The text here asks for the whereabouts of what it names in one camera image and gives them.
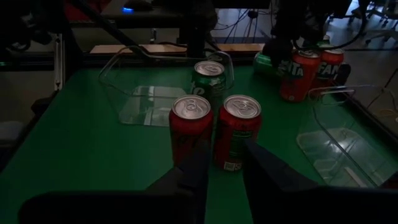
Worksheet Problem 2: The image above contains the green Sprite can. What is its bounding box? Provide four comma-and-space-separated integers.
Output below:
190, 60, 227, 106
252, 51, 282, 77
316, 34, 332, 50

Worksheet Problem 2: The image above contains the red Fanta can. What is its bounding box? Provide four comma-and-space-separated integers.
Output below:
312, 47, 345, 90
279, 49, 322, 103

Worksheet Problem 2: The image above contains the dark grey desk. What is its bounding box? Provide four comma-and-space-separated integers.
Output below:
67, 0, 218, 30

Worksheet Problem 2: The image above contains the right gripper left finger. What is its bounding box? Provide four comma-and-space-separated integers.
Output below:
146, 144, 213, 224

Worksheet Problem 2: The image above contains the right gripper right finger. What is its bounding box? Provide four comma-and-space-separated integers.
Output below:
242, 139, 320, 202

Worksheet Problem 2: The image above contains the red Coca-Cola can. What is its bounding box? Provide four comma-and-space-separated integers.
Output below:
213, 94, 262, 172
169, 94, 215, 169

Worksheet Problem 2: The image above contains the clear plastic bin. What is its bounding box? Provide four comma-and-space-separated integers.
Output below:
98, 45, 236, 128
295, 84, 398, 189

